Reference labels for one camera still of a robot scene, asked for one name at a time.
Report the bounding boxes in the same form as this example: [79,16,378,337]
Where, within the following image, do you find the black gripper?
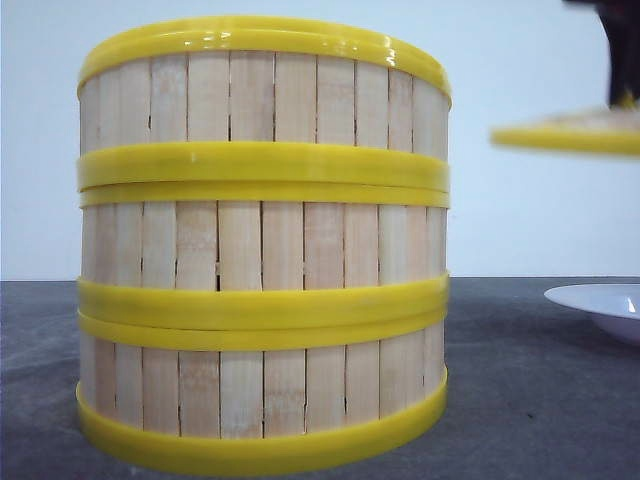
[567,0,639,108]

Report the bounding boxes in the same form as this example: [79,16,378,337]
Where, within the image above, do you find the woven bamboo steamer lid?
[490,104,639,157]

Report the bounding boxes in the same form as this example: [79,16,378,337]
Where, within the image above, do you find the bamboo steamer basket yellow rims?
[77,16,451,207]

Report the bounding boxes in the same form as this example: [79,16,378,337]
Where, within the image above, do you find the white plate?
[544,283,639,346]

